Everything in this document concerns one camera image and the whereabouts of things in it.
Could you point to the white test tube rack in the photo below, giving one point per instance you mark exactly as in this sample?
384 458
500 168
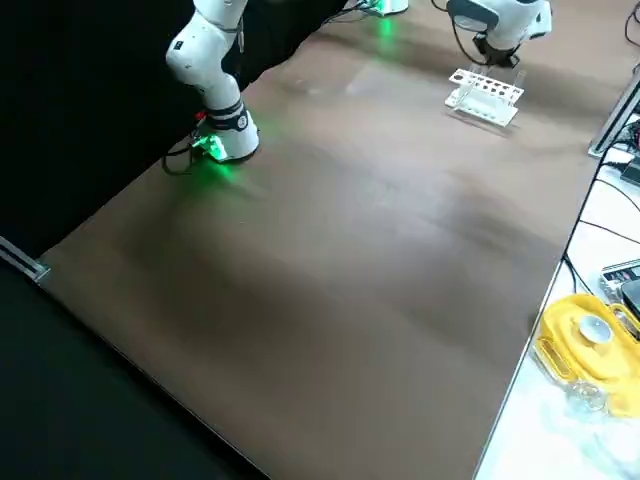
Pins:
495 116

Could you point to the grey power strip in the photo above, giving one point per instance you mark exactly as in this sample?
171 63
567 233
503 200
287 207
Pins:
617 277

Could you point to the aluminium frame post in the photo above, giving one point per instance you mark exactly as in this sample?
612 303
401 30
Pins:
612 120
27 265

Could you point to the black device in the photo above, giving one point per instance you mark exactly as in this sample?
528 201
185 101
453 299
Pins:
632 172
632 300

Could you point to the yellow plastic tray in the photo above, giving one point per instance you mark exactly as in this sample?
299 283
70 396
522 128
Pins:
560 320

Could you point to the clear glass test tube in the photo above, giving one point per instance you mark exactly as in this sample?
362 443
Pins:
520 80

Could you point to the round silver lid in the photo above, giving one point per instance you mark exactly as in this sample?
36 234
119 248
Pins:
596 330

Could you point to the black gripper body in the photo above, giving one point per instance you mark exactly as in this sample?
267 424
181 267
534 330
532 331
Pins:
502 56

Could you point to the clear glass flask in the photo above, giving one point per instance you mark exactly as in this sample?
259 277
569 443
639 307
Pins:
585 397

